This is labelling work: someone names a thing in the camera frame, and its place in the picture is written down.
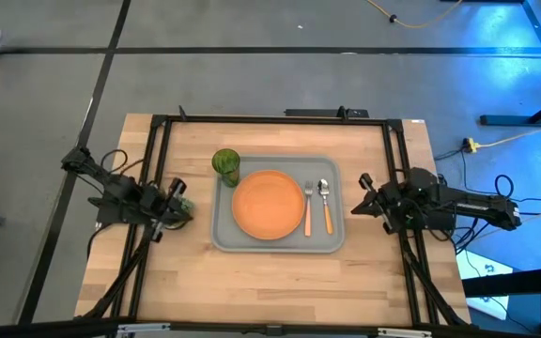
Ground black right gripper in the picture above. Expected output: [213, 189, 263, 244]
[350, 172, 415, 235]

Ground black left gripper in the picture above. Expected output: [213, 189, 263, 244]
[144, 177, 192, 243]

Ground spoon with orange handle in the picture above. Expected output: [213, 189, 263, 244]
[317, 177, 335, 236]

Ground grey plastic tray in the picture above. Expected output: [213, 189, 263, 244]
[210, 155, 347, 254]

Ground fork with orange handle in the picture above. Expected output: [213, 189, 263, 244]
[303, 180, 315, 238]

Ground green ribbed plastic cup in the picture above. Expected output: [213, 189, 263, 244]
[210, 147, 242, 189]

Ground orange plate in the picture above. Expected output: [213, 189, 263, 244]
[231, 169, 306, 241]

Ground white printed paper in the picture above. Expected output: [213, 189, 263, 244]
[456, 248, 515, 321]

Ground black beam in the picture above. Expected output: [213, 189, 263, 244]
[462, 265, 541, 338]

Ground black floor stand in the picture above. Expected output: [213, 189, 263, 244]
[479, 0, 541, 129]

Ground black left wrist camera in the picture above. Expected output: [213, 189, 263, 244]
[146, 184, 168, 210]

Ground black mount bar with knob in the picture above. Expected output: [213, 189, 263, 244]
[283, 106, 371, 119]

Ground yellow cable with plug box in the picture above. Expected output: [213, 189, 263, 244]
[461, 124, 541, 155]

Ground black aluminium rig frame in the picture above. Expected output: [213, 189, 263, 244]
[0, 105, 541, 338]

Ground black floor cable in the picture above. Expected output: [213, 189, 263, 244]
[457, 149, 541, 218]

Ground yellow floor cable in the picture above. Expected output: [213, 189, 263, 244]
[365, 0, 465, 30]

